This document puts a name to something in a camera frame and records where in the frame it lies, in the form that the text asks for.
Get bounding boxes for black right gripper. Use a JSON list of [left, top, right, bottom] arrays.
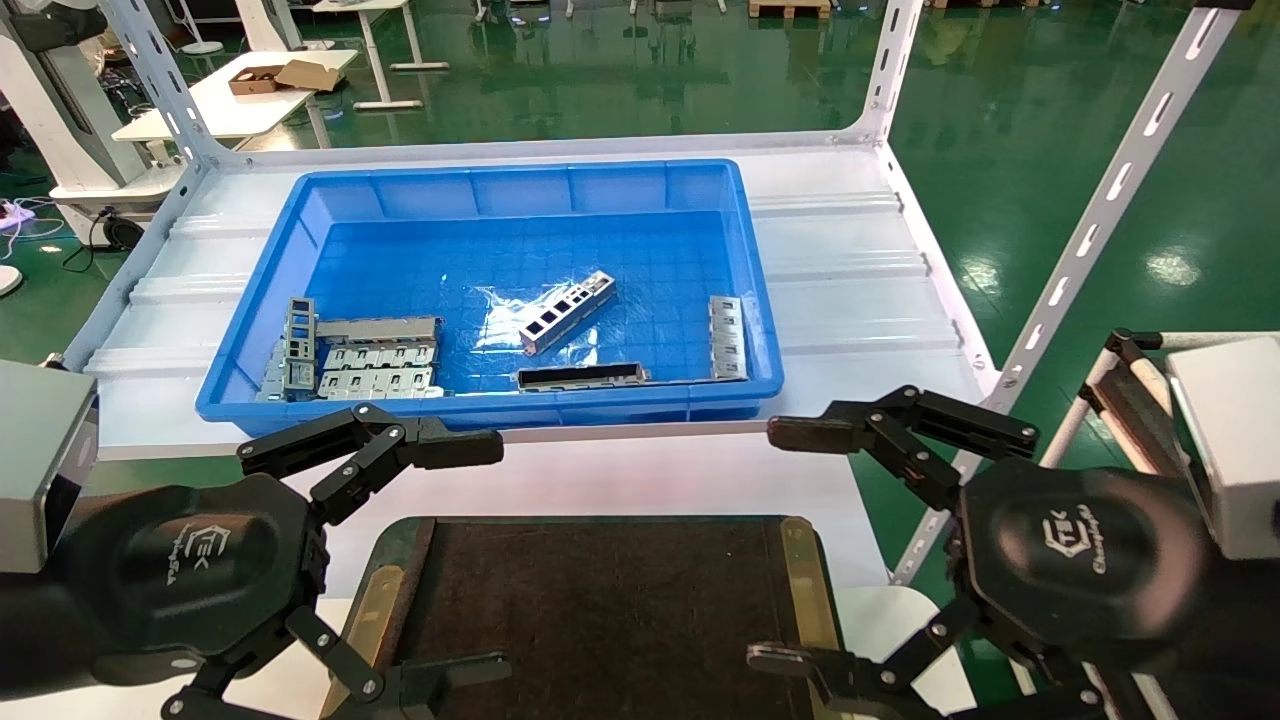
[[745, 385, 1280, 720]]

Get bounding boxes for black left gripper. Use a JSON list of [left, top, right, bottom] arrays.
[[0, 402, 513, 720]]

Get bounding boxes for silver part with square holes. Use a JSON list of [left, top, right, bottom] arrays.
[[519, 270, 618, 357]]

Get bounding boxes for black container tray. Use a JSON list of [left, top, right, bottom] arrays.
[[320, 515, 851, 720]]

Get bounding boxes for dark long metal part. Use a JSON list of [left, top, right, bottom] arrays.
[[514, 362, 650, 392]]

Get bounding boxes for silver slotted metal part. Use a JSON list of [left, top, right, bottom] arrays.
[[708, 295, 749, 383]]

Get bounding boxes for long grey metal part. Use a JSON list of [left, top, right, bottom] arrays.
[[317, 316, 442, 347]]

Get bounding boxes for small grey metal part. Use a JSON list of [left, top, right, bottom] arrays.
[[257, 340, 291, 404]]

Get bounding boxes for clear plastic film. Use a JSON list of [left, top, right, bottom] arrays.
[[475, 283, 601, 353]]

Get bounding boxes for white metal shelf rack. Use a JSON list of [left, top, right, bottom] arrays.
[[60, 0, 1243, 586]]

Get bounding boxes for blue plastic bin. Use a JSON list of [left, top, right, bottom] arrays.
[[195, 158, 785, 439]]

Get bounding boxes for white desk with cardboard box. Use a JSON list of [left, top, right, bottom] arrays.
[[112, 48, 359, 151]]

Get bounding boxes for open cardboard box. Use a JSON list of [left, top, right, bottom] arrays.
[[228, 59, 347, 97]]

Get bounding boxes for white desk with T legs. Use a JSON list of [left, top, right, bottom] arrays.
[[312, 0, 451, 111]]

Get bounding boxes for white floor stand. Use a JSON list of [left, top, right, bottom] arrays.
[[178, 0, 227, 57]]

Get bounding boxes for grey upright bracket part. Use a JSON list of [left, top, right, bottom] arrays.
[[283, 297, 320, 400]]

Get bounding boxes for right wrist camera mount bracket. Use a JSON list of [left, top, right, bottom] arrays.
[[1078, 328, 1201, 471]]

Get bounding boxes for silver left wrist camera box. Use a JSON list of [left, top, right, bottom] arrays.
[[0, 358, 100, 574]]

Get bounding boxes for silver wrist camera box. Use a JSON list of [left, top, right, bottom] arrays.
[[1165, 335, 1280, 561], [0, 358, 100, 574]]

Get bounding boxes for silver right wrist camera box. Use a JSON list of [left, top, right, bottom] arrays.
[[1165, 335, 1280, 561]]

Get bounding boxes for black coiled cable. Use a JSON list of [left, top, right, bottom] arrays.
[[62, 205, 147, 273]]

